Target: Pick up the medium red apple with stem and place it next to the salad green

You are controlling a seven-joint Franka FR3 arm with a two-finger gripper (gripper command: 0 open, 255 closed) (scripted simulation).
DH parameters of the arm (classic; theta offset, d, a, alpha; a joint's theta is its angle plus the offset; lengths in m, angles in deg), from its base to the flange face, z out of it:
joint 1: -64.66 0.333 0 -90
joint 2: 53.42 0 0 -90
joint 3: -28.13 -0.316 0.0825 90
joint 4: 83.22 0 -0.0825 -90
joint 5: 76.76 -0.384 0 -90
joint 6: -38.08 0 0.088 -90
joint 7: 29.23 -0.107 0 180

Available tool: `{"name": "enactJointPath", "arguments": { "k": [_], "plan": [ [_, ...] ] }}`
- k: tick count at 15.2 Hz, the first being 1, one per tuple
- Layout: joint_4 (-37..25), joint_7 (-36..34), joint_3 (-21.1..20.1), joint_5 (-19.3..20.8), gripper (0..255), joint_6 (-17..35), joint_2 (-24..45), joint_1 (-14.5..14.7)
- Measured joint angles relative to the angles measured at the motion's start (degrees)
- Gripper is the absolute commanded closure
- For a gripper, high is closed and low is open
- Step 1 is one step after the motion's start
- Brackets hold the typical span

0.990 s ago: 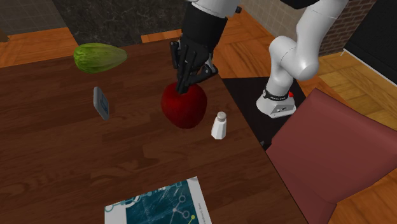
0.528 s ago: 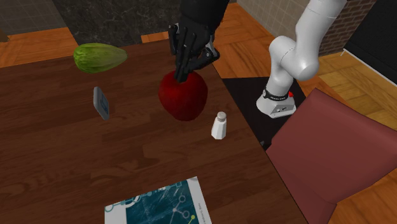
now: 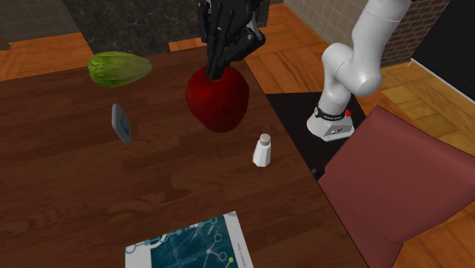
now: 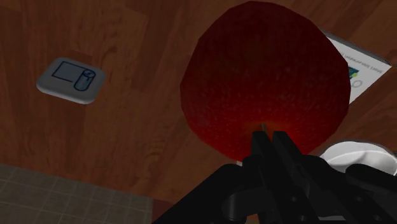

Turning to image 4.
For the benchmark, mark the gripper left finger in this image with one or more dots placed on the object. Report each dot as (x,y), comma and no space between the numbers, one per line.
(262,173)

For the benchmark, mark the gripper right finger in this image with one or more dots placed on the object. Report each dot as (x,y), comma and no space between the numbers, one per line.
(310,186)

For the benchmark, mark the red apple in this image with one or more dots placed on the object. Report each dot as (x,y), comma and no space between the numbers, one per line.
(263,77)

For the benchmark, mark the white bowl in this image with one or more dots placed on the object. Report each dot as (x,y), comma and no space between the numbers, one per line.
(359,156)

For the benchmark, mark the white printed booklet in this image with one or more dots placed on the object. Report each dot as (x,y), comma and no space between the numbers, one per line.
(363,73)

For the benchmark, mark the grey square coaster blue drawing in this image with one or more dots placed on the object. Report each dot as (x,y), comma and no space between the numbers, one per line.
(71,80)

